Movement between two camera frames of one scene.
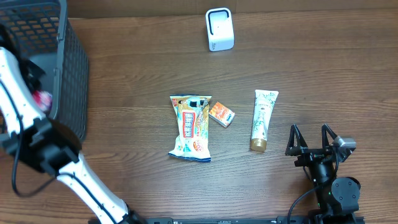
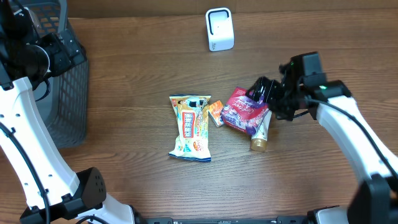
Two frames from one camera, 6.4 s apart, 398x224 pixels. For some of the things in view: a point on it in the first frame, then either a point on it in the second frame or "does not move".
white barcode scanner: [219, 29] does not move
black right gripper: [309, 154] → [270, 96]
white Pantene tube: [264, 103] does not move
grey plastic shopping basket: [40, 30] does not move
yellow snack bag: [193, 138] does not move
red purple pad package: [43, 99] → [242, 111]
